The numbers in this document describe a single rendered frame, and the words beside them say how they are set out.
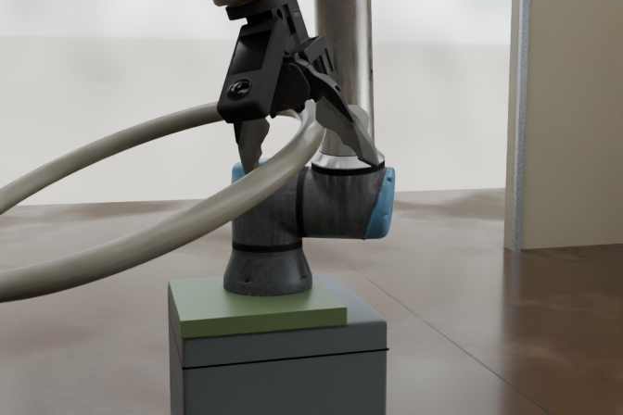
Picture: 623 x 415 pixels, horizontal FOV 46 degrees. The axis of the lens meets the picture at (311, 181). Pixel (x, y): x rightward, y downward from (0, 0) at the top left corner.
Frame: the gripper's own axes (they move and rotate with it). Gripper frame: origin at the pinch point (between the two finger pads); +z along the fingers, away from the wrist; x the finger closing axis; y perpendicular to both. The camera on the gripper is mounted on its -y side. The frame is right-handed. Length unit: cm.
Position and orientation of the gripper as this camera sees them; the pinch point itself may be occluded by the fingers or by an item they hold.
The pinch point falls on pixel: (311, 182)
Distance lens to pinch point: 79.0
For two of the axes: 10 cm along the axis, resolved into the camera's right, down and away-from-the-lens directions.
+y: 3.4, -4.4, 8.4
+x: -8.9, 1.4, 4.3
